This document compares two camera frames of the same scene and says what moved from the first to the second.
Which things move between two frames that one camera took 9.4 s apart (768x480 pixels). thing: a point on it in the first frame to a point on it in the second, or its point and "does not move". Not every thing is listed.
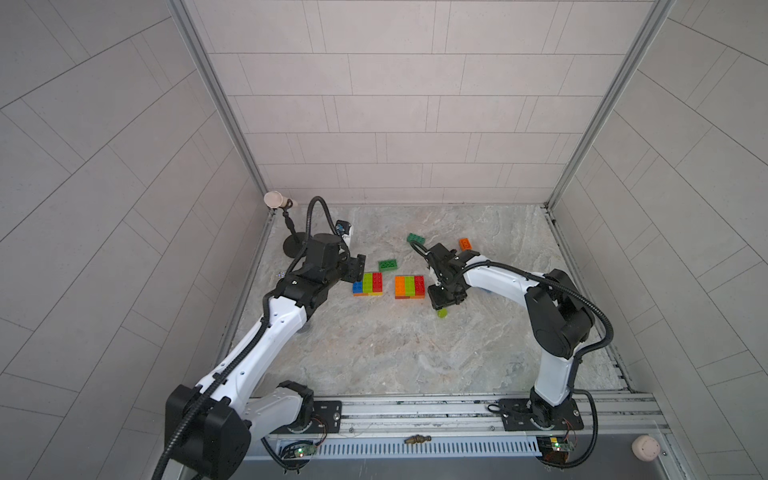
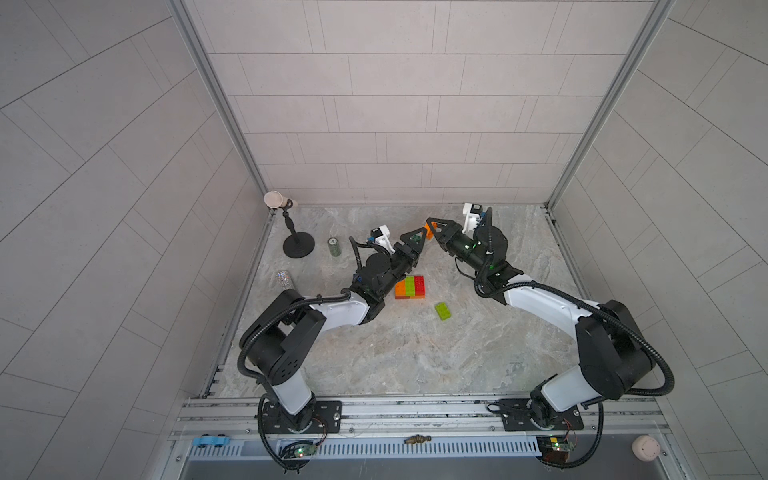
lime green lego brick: (410, 286) does not move
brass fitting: (417, 439) does not move
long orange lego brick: (400, 286) does not move
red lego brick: (419, 286) does not move
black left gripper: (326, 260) to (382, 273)
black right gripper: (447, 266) to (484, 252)
